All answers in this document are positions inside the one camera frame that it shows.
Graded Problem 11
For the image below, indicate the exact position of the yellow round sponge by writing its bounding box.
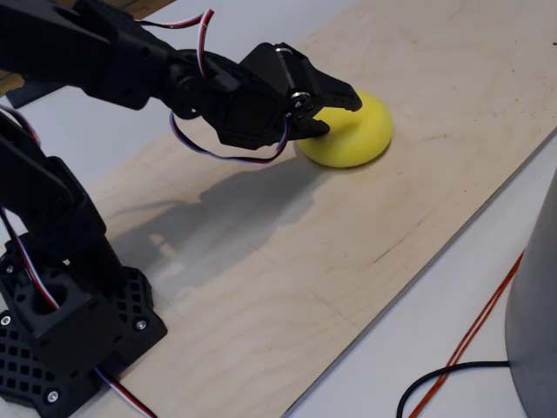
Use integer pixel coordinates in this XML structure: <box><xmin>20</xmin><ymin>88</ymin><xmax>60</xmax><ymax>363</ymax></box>
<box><xmin>298</xmin><ymin>89</ymin><xmax>395</xmax><ymax>170</ymax></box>

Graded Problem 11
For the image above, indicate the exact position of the light plywood board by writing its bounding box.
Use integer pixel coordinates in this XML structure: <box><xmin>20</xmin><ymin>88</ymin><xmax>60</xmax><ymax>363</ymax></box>
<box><xmin>77</xmin><ymin>0</ymin><xmax>557</xmax><ymax>418</ymax></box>

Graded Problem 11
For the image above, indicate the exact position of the grey round lamp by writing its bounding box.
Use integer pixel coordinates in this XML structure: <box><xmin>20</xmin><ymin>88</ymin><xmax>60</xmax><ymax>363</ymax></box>
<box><xmin>504</xmin><ymin>165</ymin><xmax>557</xmax><ymax>418</ymax></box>

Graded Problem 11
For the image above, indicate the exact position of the red white black servo cable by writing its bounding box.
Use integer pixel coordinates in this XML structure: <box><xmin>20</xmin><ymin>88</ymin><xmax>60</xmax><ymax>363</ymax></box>
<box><xmin>169</xmin><ymin>111</ymin><xmax>291</xmax><ymax>166</ymax></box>
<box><xmin>93</xmin><ymin>367</ymin><xmax>158</xmax><ymax>418</ymax></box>
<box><xmin>138</xmin><ymin>9</ymin><xmax>215</xmax><ymax>78</ymax></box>
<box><xmin>0</xmin><ymin>206</ymin><xmax>61</xmax><ymax>311</ymax></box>

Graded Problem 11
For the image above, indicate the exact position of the black camera stand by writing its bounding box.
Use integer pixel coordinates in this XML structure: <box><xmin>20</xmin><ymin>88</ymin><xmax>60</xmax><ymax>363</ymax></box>
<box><xmin>4</xmin><ymin>76</ymin><xmax>66</xmax><ymax>110</ymax></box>

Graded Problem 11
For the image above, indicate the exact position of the thin orange wire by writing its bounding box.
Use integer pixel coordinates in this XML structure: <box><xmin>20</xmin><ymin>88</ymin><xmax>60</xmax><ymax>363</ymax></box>
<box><xmin>411</xmin><ymin>260</ymin><xmax>523</xmax><ymax>418</ymax></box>
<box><xmin>407</xmin><ymin>250</ymin><xmax>526</xmax><ymax>418</ymax></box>

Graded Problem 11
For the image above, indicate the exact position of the thin black lamp cable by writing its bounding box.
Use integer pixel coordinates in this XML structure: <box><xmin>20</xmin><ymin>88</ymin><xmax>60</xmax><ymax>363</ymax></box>
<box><xmin>396</xmin><ymin>360</ymin><xmax>511</xmax><ymax>418</ymax></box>

